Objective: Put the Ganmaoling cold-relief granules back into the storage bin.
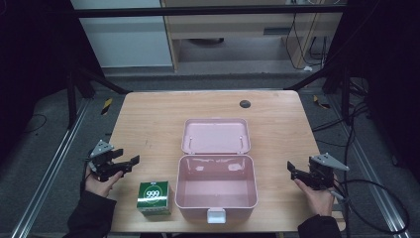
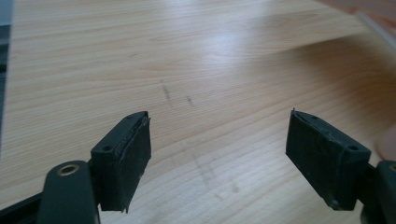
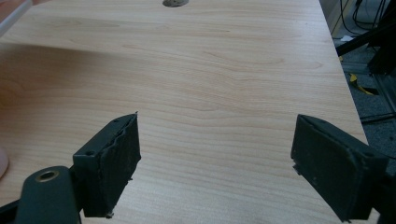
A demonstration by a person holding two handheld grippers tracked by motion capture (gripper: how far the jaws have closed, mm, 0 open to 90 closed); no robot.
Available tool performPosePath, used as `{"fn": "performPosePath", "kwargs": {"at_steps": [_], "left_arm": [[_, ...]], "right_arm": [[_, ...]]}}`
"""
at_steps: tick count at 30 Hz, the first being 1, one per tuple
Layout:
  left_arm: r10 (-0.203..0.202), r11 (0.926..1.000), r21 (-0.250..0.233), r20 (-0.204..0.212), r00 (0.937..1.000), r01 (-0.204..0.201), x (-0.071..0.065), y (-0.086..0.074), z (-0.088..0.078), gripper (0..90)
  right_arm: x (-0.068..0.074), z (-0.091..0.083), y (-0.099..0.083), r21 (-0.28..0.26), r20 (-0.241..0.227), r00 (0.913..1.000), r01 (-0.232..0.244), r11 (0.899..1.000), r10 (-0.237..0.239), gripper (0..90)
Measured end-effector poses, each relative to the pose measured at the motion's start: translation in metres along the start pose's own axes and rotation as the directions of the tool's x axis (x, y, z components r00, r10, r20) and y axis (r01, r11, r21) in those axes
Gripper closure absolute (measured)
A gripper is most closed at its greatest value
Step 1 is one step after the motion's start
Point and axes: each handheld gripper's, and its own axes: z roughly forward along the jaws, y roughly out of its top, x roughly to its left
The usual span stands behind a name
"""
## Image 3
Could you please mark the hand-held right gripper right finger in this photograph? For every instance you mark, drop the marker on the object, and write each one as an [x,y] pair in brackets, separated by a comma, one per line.
[330,168]

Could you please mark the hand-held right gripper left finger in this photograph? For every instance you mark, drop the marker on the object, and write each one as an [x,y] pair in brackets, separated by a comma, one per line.
[107,165]

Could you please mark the pale pink round object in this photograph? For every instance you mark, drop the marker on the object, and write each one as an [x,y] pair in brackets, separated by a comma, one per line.
[2,161]

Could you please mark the white paper scrap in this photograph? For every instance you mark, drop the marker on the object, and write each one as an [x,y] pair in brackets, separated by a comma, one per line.
[346,38]

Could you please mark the black metal stand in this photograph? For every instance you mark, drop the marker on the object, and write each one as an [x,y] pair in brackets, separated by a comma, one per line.
[372,40]

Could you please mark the grey round table grommet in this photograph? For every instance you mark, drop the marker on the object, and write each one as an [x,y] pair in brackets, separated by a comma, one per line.
[175,2]

